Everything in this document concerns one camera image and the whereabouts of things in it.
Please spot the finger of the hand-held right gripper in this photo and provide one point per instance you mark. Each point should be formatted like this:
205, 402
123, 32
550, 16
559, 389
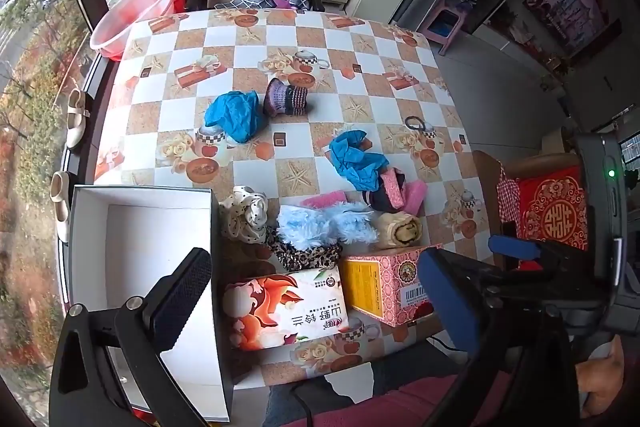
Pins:
515, 247

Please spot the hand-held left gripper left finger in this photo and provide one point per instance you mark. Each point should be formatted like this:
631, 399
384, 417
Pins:
180, 302

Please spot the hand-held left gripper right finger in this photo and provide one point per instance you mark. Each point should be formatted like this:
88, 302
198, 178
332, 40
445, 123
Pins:
445, 297

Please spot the white cardboard box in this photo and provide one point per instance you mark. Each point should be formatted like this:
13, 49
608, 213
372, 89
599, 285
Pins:
145, 252

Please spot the beige towel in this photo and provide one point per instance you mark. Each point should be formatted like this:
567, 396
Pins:
397, 229

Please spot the cream polka dot scrunchie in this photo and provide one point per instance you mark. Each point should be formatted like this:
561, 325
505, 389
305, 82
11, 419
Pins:
245, 214

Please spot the dark pink trimmed sock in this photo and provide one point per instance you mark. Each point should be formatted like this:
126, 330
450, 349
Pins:
385, 192

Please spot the leopard print scrunchie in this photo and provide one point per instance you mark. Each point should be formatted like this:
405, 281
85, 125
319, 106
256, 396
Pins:
305, 257

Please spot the light blue fluffy scrunchie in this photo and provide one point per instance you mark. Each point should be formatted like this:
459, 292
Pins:
320, 224

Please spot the blue shoe cover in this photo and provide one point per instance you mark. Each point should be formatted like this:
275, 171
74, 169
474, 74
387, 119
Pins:
235, 114
357, 159

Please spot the purple knit sock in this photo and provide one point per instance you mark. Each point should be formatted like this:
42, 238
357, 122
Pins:
285, 97

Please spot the person's right hand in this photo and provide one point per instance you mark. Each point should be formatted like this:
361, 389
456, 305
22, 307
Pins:
600, 382

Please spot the red checked cloth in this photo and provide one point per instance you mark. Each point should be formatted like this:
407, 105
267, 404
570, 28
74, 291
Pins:
510, 197

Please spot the pink patterned carton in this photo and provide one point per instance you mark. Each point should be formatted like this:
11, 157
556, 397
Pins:
380, 282

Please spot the wooden chair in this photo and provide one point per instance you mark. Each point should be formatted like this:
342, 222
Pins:
487, 177

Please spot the person's jeans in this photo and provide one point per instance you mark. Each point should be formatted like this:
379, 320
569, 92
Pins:
400, 367

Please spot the floral tissue pack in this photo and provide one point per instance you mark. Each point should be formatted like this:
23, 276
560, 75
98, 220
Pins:
285, 307

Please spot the person's pink garment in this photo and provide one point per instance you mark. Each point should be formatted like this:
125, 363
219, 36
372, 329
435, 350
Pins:
430, 402

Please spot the cream leather shoe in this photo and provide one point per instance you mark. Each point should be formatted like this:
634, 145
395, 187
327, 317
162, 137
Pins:
61, 207
77, 122

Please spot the pink plastic stool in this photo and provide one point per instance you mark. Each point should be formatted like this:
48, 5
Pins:
445, 24

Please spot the checkered printed tablecloth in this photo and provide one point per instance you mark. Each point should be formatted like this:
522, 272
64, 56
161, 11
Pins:
330, 57

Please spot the pink plastic basin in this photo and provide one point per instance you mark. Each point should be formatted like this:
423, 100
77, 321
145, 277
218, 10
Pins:
130, 17

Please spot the wall poster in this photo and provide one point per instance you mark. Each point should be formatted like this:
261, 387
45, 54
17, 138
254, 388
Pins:
570, 2

